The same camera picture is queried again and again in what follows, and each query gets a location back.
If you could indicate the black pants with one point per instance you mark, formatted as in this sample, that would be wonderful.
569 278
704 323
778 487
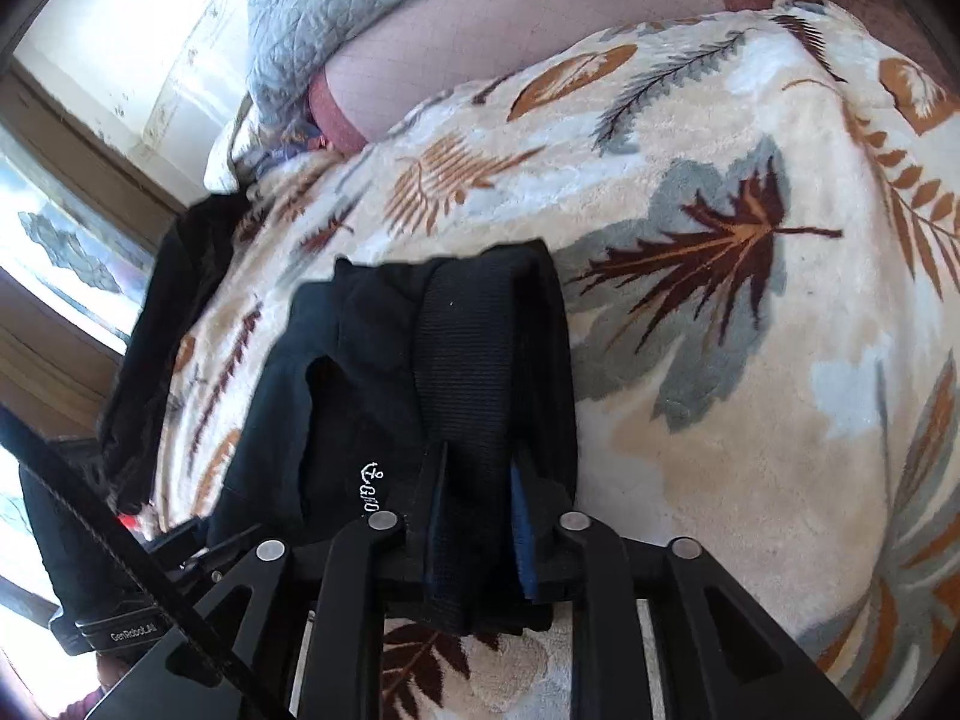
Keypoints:
360 390

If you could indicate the leaf-print fleece blanket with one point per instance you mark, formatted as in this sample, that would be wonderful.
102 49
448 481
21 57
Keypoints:
712 390

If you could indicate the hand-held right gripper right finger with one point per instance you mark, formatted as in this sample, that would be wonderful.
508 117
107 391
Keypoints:
523 532

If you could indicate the wooden window frame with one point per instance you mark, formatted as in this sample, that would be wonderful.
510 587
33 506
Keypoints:
75 139

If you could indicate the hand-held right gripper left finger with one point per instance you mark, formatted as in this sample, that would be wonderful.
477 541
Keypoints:
431 495

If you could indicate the dark cloth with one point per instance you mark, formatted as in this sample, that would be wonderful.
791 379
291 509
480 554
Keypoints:
172 300

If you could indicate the grey quilted blanket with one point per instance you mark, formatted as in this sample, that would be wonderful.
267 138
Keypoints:
337 7

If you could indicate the pink checked pillow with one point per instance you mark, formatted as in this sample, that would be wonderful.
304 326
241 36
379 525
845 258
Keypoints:
487 22

